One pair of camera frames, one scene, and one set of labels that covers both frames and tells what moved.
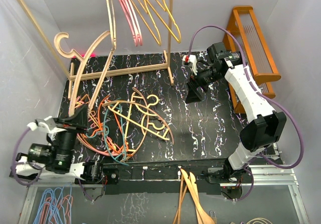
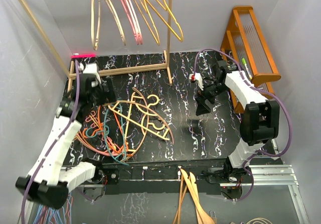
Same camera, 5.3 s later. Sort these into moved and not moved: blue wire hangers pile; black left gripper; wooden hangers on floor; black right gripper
Moved: black left gripper; black right gripper
Not moved: wooden hangers on floor; blue wire hangers pile
